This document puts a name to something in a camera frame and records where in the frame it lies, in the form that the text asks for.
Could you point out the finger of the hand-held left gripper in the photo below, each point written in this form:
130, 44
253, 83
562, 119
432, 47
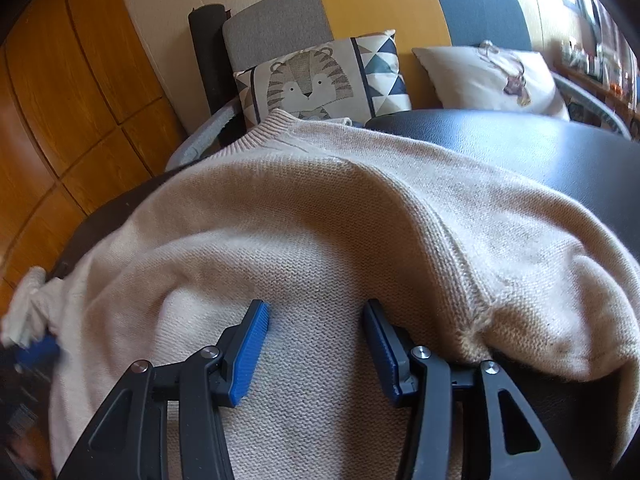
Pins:
37, 352

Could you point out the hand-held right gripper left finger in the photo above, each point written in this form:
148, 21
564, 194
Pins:
250, 355

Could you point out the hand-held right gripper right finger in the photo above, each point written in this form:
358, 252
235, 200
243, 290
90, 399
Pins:
382, 355

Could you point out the beige knitted sweater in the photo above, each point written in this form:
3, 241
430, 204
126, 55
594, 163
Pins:
325, 220

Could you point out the white knitted folded sweater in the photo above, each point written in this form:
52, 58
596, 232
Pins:
30, 300

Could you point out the tiger print cushion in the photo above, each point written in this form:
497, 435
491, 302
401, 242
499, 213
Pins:
310, 85

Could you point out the white deer print cushion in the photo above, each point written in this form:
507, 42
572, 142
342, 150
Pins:
475, 80

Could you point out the black rolled mat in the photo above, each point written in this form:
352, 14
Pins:
207, 60

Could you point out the grey yellow blue sofa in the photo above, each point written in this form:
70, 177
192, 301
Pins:
380, 5

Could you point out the cluttered wooden shelf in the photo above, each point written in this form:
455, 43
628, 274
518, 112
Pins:
605, 65

